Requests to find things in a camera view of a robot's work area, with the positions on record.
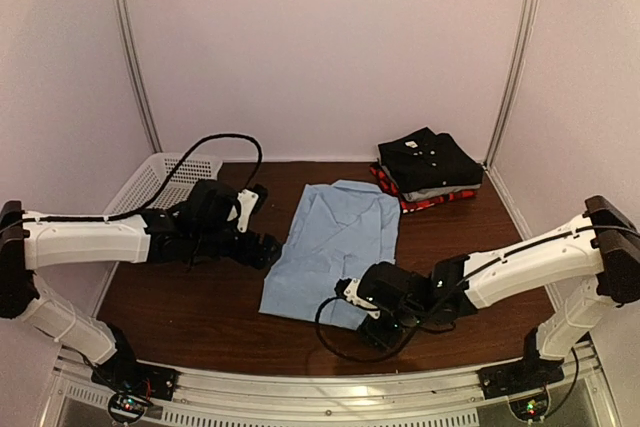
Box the red plaid shirt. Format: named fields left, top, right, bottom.
left=369, top=162, right=478, bottom=214

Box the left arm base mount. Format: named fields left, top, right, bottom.
left=91, top=363, right=179, bottom=425

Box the front aluminium rail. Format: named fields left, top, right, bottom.
left=36, top=341, right=622, bottom=426

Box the grey shirt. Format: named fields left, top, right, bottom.
left=401, top=184, right=481, bottom=203

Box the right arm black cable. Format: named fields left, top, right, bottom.
left=314, top=295, right=421, bottom=363

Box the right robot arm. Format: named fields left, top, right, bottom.
left=345, top=196, right=639, bottom=389

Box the right aluminium frame post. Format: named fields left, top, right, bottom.
left=484, top=0, right=539, bottom=171

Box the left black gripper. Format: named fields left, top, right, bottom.
left=192, top=223, right=282, bottom=269

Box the light blue long sleeve shirt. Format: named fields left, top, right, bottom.
left=259, top=180, right=401, bottom=322

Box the white plastic laundry basket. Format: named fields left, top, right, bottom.
left=104, top=153, right=223, bottom=215

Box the aluminium frame post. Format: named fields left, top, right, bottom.
left=114, top=0, right=162, bottom=153
left=484, top=0, right=539, bottom=171

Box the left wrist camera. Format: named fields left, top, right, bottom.
left=227, top=184, right=268, bottom=233

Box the left aluminium frame post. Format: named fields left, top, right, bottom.
left=114, top=0, right=162, bottom=153

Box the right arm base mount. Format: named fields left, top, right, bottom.
left=477, top=359, right=564, bottom=423

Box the black shirt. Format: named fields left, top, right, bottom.
left=378, top=127, right=483, bottom=193

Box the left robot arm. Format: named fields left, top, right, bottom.
left=1, top=201, right=282, bottom=391

